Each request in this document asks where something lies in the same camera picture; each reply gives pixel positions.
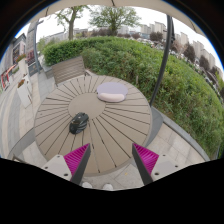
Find grey lamp post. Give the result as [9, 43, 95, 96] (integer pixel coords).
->
[33, 19, 44, 74]

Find green hedge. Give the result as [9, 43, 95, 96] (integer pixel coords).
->
[43, 37, 224, 156]

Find dark umbrella pole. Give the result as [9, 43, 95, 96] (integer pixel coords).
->
[149, 15, 174, 107]

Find gripper magenta and black right finger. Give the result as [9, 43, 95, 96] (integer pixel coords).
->
[132, 143, 183, 185]

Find beige patio umbrella canopy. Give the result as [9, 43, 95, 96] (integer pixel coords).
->
[28, 0, 207, 37]

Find lilac mouse pad wrist rest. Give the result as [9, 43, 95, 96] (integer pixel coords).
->
[97, 82, 128, 103]

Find black computer mouse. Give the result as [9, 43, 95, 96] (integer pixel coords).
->
[69, 112, 89, 134]

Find gripper magenta and black left finger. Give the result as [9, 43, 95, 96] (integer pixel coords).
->
[42, 144, 91, 185]

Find round slatted patio table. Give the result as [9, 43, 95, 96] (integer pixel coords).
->
[34, 75, 152, 176]

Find white planter box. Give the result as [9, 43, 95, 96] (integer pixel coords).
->
[17, 79, 32, 108]

